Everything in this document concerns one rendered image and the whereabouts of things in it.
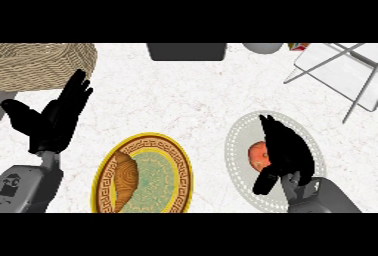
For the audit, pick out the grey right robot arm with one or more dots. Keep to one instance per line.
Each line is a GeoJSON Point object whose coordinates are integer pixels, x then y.
{"type": "Point", "coordinates": [314, 196]}

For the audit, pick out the red and yellow box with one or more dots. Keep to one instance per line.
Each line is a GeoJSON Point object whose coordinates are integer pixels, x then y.
{"type": "Point", "coordinates": [297, 46]}

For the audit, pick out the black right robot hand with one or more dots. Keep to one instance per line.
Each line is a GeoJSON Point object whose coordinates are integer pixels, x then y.
{"type": "Point", "coordinates": [288, 150]}

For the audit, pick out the orange squash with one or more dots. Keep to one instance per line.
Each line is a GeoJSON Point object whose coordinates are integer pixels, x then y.
{"type": "Point", "coordinates": [258, 156]}

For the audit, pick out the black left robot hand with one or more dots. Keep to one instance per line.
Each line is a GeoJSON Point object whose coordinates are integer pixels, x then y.
{"type": "Point", "coordinates": [53, 120]}

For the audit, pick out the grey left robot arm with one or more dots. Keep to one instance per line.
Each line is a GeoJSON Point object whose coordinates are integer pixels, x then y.
{"type": "Point", "coordinates": [29, 186]}

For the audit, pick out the yellow patterned plate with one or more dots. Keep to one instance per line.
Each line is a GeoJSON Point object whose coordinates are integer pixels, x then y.
{"type": "Point", "coordinates": [152, 176]}

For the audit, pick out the white round placemat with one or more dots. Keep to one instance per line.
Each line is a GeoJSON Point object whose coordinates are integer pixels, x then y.
{"type": "Point", "coordinates": [241, 146]}

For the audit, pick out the grey round bowl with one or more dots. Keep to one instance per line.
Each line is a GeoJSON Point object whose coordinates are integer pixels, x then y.
{"type": "Point", "coordinates": [263, 47]}

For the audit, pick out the brown croissant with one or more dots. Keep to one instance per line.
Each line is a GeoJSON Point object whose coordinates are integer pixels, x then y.
{"type": "Point", "coordinates": [125, 181]}

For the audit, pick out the dark grey box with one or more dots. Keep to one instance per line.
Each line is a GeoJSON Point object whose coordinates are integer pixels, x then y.
{"type": "Point", "coordinates": [186, 51]}

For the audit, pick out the tan wicker basket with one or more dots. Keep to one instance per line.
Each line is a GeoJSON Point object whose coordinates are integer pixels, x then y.
{"type": "Point", "coordinates": [41, 65]}

